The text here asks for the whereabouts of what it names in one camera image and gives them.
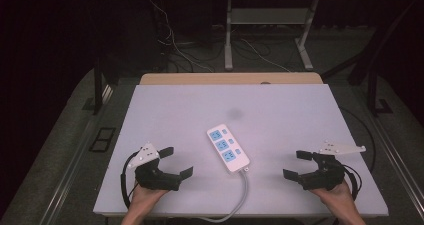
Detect white power strip blue sockets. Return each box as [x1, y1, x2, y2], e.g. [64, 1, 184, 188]
[206, 123, 251, 174]

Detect thin black floor cable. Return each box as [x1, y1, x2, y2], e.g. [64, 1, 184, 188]
[338, 106, 377, 175]

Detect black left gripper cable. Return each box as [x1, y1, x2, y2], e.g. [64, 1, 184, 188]
[119, 150, 140, 210]

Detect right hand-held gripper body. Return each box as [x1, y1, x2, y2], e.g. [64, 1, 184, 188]
[297, 140, 367, 191]

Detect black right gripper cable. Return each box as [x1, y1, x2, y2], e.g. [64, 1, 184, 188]
[342, 164, 364, 202]

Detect white floor cable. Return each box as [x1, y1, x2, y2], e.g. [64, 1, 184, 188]
[147, 0, 215, 74]
[240, 37, 292, 73]

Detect metal floor rail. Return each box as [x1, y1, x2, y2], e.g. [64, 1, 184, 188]
[39, 84, 115, 225]
[365, 110, 424, 213]

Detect person's right hand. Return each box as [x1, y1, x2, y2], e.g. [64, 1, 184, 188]
[309, 179, 360, 215]

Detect black metal stand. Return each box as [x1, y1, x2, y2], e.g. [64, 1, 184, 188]
[365, 60, 395, 117]
[92, 55, 120, 116]

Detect white table board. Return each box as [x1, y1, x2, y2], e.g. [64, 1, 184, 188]
[92, 83, 390, 219]

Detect person's left hand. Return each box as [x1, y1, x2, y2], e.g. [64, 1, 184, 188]
[128, 182, 170, 216]

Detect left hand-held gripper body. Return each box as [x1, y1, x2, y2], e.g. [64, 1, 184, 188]
[126, 142, 184, 192]

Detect black floor frame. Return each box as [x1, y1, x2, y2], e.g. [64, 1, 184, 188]
[88, 126, 117, 154]

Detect grey power strip cable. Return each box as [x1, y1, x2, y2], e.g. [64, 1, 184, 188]
[196, 169, 251, 224]

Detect grey metal desk frame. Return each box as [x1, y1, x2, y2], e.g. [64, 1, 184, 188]
[223, 0, 321, 72]

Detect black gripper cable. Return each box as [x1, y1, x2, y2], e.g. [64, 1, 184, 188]
[119, 150, 140, 210]
[342, 164, 364, 202]

